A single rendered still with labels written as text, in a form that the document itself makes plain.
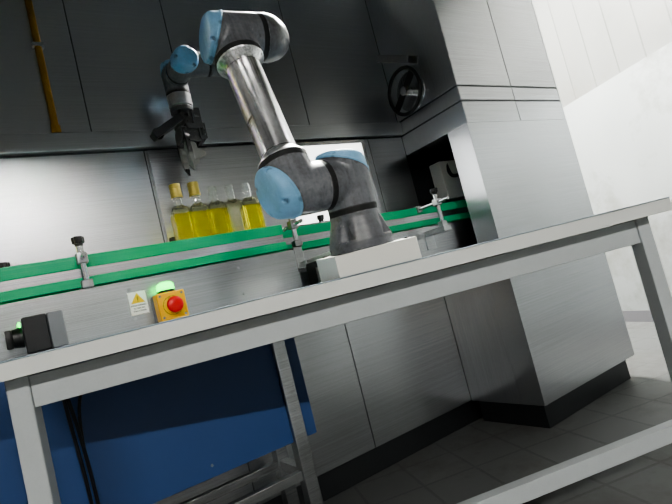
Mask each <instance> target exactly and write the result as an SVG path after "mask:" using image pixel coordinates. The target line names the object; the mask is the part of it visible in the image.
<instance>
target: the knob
mask: <svg viewBox="0 0 672 504"><path fill-rule="evenodd" d="M4 337H5V341H6V346H7V350H11V349H14V348H24V347H26V346H25V341H24V336H23V331H22V329H21V328H17V329H14V330H11V331H10V330H9V331H5V332H4Z"/></svg>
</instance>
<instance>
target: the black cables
mask: <svg viewBox="0 0 672 504"><path fill-rule="evenodd" d="M81 400H82V395H80V396H79V397H78V406H77V412H78V420H77V417H76V414H75V411H74V409H73V406H72V403H71V400H70V398H69V399H65V400H62V403H63V407H64V410H65V414H66V418H67V421H68V425H69V428H70V432H71V435H72V439H73V442H74V446H75V449H76V453H77V457H78V460H79V464H80V468H81V471H82V475H83V479H84V483H85V487H86V491H87V495H88V499H89V503H90V504H94V501H93V497H92V493H91V489H90V485H89V481H88V477H87V473H86V470H85V466H84V462H83V458H82V455H81V451H80V448H79V444H78V440H77V437H76V434H75V430H74V427H73V423H72V419H73V422H74V425H75V428H76V432H77V435H78V438H79V442H80V445H81V448H82V452H83V456H84V459H85V463H86V466H87V470H88V474H89V478H90V482H91V486H92V490H93V494H94V498H95V502H96V504H100V500H99V496H98V492H97V488H96V484H95V480H94V476H93V472H92V468H91V465H90V461H89V457H88V454H87V450H86V446H85V441H84V434H83V427H82V418H81ZM68 408H69V409H68ZM69 410H70V412H69ZM70 413H71V416H72V419H71V416H70Z"/></svg>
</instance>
